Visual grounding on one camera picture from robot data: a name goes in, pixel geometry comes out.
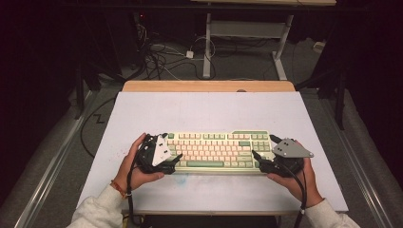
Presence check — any tangle of floor cables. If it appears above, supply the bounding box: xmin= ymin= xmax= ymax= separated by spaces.
xmin=132 ymin=23 xmax=217 ymax=81

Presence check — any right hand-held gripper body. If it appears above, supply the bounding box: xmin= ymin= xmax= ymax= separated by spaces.
xmin=259 ymin=138 xmax=315 ymax=179

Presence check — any white table cover board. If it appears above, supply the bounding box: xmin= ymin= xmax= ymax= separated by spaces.
xmin=76 ymin=91 xmax=350 ymax=214

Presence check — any aluminium floor rail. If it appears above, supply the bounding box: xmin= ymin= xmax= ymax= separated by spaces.
xmin=12 ymin=90 xmax=98 ymax=228
xmin=317 ymin=96 xmax=397 ymax=228

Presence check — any cream green pink keyboard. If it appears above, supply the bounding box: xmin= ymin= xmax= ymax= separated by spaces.
xmin=164 ymin=129 xmax=276 ymax=175

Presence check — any right hand-held gripper black cable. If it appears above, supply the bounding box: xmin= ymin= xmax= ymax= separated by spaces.
xmin=280 ymin=162 xmax=308 ymax=228

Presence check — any person's right hand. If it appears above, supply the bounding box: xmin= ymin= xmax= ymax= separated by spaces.
xmin=266 ymin=139 xmax=325 ymax=209

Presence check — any wooden table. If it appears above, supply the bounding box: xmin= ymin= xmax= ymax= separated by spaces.
xmin=122 ymin=80 xmax=341 ymax=217

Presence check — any hand-held gripper black cable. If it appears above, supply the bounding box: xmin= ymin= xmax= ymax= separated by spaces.
xmin=125 ymin=135 xmax=150 ymax=228
xmin=280 ymin=162 xmax=308 ymax=228

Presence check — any person's left hand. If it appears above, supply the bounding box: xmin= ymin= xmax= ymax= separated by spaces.
xmin=111 ymin=132 xmax=166 ymax=192

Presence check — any white standing desk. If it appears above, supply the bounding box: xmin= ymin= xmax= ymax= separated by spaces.
xmin=189 ymin=0 xmax=337 ymax=81

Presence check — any left hand-held gripper black cable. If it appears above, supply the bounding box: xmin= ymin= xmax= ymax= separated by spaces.
xmin=125 ymin=135 xmax=150 ymax=228

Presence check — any orange bracelet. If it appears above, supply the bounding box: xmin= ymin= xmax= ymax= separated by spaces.
xmin=109 ymin=179 xmax=128 ymax=200

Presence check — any black metal stand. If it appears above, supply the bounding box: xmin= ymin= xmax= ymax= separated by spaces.
xmin=73 ymin=60 xmax=103 ymax=121
xmin=296 ymin=67 xmax=349 ymax=131

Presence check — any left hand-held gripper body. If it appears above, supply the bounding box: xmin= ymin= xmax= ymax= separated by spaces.
xmin=135 ymin=133 xmax=177 ymax=175

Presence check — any black floor cable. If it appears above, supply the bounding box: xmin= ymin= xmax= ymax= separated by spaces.
xmin=79 ymin=96 xmax=117 ymax=160

